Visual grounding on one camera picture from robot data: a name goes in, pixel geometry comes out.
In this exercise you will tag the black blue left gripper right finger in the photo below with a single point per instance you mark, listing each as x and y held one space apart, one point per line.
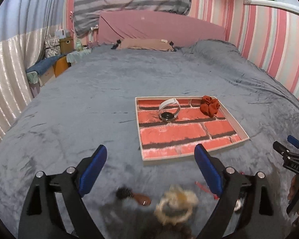
259 217

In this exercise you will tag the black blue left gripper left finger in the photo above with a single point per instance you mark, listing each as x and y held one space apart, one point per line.
40 216

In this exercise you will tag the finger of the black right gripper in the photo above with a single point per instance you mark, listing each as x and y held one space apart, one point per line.
281 149

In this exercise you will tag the red tassel charm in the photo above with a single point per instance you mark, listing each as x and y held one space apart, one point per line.
215 196

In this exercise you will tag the cream satin scrunchie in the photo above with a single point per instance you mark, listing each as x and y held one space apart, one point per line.
176 206

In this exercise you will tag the rust red scrunchie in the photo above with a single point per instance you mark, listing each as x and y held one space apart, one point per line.
209 106

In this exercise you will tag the white tray with brick liner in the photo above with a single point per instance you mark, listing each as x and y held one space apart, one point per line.
161 141

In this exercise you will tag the brown hair clip with black pompom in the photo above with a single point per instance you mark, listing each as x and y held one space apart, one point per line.
125 192

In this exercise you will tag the cream satin curtain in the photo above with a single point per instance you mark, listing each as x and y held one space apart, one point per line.
17 54

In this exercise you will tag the orange wooden stool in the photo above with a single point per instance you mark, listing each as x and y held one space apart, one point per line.
60 66

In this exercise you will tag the pink bed headboard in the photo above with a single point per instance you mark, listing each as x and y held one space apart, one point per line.
183 31

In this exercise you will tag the mint green cloth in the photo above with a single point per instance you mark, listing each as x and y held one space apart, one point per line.
77 56

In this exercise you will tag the beige pillow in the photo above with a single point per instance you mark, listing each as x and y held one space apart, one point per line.
144 44

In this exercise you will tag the black white patterned bag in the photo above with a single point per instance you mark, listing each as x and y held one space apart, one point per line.
52 46

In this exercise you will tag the brown cardboard storage box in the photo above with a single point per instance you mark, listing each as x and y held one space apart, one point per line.
66 45

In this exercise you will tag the white strap smartwatch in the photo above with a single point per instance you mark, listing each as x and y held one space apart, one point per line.
169 110

